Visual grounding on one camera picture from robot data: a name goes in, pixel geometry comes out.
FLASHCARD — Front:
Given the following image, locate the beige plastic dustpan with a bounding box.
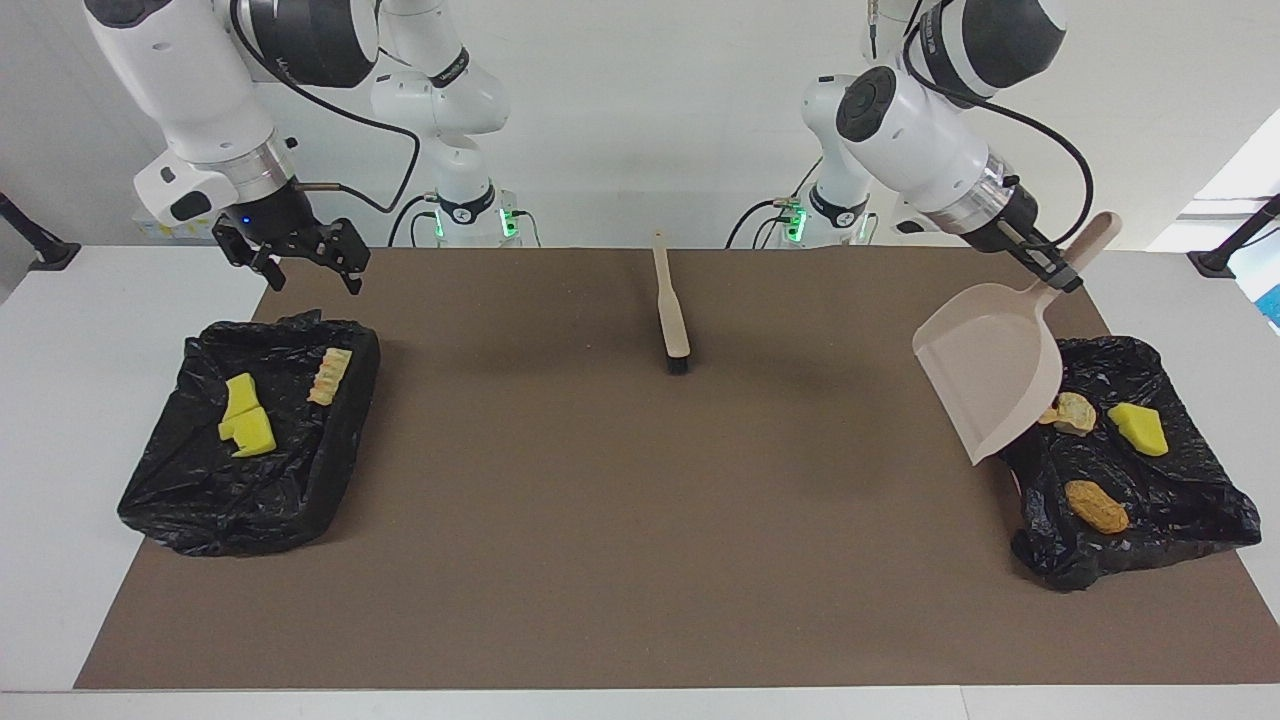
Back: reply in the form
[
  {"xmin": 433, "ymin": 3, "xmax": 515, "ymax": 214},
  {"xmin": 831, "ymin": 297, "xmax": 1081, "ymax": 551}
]
[{"xmin": 911, "ymin": 211, "xmax": 1124, "ymax": 467}]

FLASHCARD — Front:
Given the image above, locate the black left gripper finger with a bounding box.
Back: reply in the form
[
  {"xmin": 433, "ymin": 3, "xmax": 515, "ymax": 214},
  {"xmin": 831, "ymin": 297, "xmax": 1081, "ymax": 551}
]
[
  {"xmin": 1003, "ymin": 220, "xmax": 1066, "ymax": 269},
  {"xmin": 1012, "ymin": 245, "xmax": 1085, "ymax": 295}
]

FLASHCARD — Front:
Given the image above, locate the golden bread roll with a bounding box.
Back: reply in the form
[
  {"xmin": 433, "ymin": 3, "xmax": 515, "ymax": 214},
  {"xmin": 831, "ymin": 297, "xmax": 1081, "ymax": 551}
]
[{"xmin": 1064, "ymin": 480, "xmax": 1131, "ymax": 535}]

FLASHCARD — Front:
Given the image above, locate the notched yellow sponge piece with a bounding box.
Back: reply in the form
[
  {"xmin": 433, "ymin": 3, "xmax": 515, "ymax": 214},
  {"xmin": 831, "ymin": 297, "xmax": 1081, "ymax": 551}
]
[{"xmin": 220, "ymin": 405, "xmax": 278, "ymax": 459}]

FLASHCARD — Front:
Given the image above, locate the brown table mat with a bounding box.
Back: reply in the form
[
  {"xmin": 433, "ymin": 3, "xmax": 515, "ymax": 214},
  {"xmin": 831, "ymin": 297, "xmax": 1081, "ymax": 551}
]
[{"xmin": 73, "ymin": 247, "xmax": 1280, "ymax": 691}]

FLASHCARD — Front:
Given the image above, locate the bin with black bag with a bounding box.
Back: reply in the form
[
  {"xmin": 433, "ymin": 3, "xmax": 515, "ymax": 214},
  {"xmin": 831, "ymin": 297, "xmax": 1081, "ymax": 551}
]
[
  {"xmin": 995, "ymin": 335, "xmax": 1263, "ymax": 593},
  {"xmin": 117, "ymin": 310, "xmax": 382, "ymax": 558}
]

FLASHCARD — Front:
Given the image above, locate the pale striped croissant piece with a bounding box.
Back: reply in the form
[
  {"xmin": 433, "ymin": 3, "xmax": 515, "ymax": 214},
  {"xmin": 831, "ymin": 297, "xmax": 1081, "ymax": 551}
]
[{"xmin": 306, "ymin": 346, "xmax": 354, "ymax": 407}]

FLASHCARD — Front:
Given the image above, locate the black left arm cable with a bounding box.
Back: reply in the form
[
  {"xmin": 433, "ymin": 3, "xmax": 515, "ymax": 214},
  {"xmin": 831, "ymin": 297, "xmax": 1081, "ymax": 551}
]
[{"xmin": 900, "ymin": 0, "xmax": 1096, "ymax": 253}]

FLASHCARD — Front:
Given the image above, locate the black base cable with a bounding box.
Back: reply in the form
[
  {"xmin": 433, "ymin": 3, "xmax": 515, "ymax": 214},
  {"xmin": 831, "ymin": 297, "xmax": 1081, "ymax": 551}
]
[
  {"xmin": 388, "ymin": 193, "xmax": 441, "ymax": 249},
  {"xmin": 725, "ymin": 198, "xmax": 803, "ymax": 249}
]

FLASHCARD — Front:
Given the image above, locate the green and yellow sponge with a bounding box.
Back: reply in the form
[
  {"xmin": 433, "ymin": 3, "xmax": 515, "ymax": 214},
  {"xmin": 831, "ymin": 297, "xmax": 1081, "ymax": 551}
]
[{"xmin": 218, "ymin": 372, "xmax": 261, "ymax": 421}]

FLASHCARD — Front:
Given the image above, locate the black stand foot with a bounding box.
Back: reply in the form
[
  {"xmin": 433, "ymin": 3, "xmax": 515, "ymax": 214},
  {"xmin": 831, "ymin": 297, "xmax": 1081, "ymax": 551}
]
[
  {"xmin": 0, "ymin": 192, "xmax": 82, "ymax": 273},
  {"xmin": 1187, "ymin": 193, "xmax": 1280, "ymax": 279}
]

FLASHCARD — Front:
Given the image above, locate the beige hand brush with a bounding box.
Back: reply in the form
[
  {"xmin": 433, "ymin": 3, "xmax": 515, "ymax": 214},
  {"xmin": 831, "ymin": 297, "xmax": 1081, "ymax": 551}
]
[{"xmin": 652, "ymin": 230, "xmax": 693, "ymax": 376}]

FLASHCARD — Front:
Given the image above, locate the white box with yellow labels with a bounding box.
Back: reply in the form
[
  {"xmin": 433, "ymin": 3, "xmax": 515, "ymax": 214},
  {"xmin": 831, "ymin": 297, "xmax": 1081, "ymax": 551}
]
[{"xmin": 132, "ymin": 195, "xmax": 239, "ymax": 241}]

